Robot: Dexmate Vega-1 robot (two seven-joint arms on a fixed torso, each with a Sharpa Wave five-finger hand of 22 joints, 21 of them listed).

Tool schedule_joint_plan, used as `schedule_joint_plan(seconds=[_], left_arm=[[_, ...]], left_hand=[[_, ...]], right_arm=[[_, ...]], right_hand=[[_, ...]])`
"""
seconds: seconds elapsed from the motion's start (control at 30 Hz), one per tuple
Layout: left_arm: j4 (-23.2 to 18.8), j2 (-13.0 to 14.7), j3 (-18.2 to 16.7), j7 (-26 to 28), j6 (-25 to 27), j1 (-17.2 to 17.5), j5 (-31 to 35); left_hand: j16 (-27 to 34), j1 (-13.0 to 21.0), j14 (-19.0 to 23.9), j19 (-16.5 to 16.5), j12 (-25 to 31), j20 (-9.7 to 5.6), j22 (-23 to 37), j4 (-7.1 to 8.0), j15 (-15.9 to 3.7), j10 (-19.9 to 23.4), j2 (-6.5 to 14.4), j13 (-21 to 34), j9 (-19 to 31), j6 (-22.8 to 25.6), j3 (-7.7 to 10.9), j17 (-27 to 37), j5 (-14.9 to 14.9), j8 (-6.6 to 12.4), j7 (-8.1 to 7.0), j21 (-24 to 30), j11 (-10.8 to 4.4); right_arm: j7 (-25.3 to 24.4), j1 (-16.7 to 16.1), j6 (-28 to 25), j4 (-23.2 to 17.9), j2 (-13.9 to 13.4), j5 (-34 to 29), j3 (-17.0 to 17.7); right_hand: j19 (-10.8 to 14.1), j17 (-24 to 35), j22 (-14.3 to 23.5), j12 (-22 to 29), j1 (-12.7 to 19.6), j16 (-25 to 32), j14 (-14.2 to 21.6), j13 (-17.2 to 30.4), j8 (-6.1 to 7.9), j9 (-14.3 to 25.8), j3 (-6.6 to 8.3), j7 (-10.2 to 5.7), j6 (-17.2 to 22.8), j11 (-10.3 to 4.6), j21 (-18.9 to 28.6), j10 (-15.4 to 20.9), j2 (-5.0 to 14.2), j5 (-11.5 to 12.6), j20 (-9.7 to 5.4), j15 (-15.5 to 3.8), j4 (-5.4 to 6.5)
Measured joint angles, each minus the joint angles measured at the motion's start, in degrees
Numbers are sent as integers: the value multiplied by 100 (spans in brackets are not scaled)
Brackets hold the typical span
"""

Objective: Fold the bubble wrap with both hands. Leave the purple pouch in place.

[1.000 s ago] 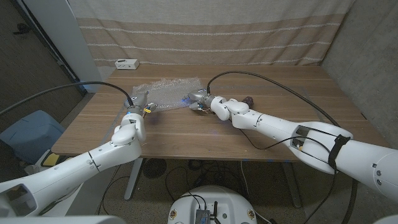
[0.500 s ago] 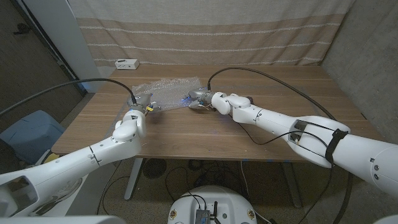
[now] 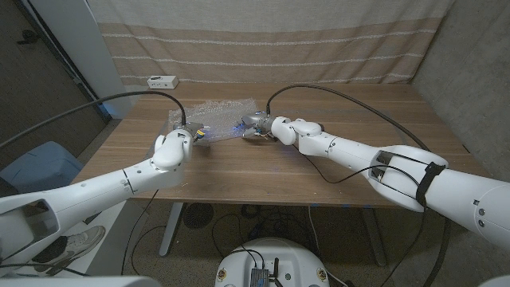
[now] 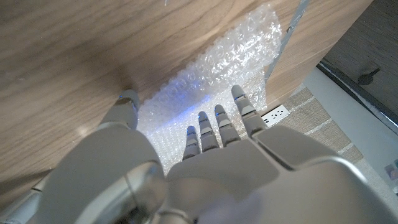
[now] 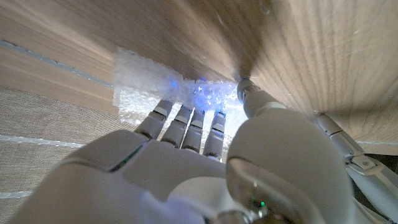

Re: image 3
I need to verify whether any black floor cable bundle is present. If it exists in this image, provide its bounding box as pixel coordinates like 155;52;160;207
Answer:
210;203;320;256

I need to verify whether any small grey electronics box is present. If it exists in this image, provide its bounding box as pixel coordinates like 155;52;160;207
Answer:
249;267;271;287

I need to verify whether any black door handle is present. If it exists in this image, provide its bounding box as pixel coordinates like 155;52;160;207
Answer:
16;29;41;45

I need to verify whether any dark wooden door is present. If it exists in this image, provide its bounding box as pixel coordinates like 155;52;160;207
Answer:
0;0;112;168

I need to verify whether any round black floor fan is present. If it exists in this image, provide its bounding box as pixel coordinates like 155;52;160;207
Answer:
182;202;215;230

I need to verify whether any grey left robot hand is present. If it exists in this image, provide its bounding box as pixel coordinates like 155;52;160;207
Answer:
173;121;208;147

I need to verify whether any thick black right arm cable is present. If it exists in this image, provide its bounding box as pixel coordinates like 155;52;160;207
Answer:
265;84;451;287

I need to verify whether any white power strip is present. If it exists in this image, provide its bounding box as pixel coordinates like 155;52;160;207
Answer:
147;75;179;90

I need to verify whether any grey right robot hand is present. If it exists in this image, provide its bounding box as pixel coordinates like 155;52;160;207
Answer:
238;111;276;140

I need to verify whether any clear bubble wrap sheet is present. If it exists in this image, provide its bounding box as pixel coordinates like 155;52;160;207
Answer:
167;97;259;147

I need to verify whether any beige striped curtain backdrop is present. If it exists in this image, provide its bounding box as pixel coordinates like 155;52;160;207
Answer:
86;0;455;87

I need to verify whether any white table leg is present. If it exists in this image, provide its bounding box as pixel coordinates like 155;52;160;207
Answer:
159;202;184;258
360;207;387;267

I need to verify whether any blue-grey plastic bin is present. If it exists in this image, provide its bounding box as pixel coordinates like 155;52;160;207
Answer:
0;140;84;196

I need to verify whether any white grey sneaker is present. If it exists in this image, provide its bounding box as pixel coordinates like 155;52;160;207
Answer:
31;225;107;264

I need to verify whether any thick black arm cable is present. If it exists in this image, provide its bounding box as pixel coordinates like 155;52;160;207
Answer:
0;90;188;151
265;84;451;287

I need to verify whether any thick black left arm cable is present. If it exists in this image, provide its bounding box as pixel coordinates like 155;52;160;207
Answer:
0;90;188;151

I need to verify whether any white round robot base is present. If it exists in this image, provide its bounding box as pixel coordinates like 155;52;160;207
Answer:
214;238;331;287

